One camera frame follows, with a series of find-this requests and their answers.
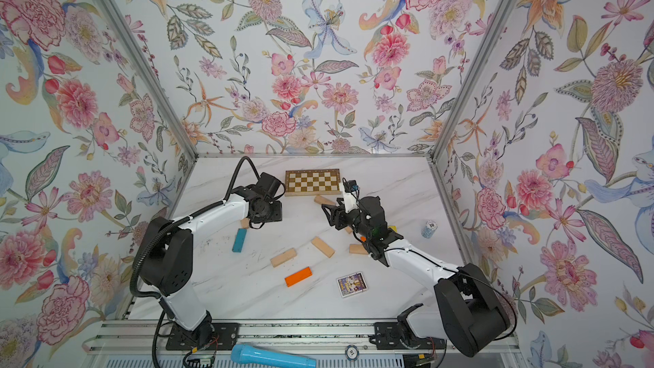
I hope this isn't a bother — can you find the teal wooden block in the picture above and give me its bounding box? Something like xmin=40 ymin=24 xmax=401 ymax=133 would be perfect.
xmin=232 ymin=228 xmax=248 ymax=253

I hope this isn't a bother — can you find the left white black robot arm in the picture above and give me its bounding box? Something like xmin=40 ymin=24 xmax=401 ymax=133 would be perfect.
xmin=129 ymin=172 xmax=285 ymax=337

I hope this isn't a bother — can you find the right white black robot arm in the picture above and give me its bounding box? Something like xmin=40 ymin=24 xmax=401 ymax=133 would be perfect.
xmin=321 ymin=195 xmax=515 ymax=357

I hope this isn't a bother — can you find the natural block below chessboard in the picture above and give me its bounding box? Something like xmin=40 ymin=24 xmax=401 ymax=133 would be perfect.
xmin=313 ymin=195 xmax=337 ymax=206

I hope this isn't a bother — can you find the wooden chessboard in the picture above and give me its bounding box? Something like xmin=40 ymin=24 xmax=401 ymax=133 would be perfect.
xmin=284 ymin=169 xmax=342 ymax=196

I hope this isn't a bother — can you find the small blue white cup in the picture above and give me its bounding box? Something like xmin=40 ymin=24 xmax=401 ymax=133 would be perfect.
xmin=421 ymin=221 xmax=438 ymax=239

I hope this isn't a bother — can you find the playing card box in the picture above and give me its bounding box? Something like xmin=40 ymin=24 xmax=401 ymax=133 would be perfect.
xmin=337 ymin=272 xmax=368 ymax=298

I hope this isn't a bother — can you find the orange block front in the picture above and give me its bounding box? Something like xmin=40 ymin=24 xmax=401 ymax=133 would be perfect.
xmin=284 ymin=267 xmax=313 ymax=287

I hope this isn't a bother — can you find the small round gauge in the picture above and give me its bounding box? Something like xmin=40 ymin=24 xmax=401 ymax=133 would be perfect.
xmin=345 ymin=345 xmax=359 ymax=361

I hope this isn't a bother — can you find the blue microphone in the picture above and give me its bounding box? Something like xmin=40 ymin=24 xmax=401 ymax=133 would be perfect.
xmin=231 ymin=344 xmax=317 ymax=368

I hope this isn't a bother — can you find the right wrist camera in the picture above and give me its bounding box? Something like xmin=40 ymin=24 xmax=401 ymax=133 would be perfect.
xmin=342 ymin=178 xmax=360 ymax=213

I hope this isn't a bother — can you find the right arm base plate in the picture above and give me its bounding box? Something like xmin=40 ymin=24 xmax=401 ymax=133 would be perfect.
xmin=369 ymin=321 xmax=446 ymax=352

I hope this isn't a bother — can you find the aluminium front rail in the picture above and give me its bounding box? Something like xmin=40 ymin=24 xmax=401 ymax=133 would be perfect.
xmin=81 ymin=319 xmax=517 ymax=356

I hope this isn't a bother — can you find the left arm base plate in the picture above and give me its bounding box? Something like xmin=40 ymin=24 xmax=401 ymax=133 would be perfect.
xmin=165 ymin=322 xmax=240 ymax=351

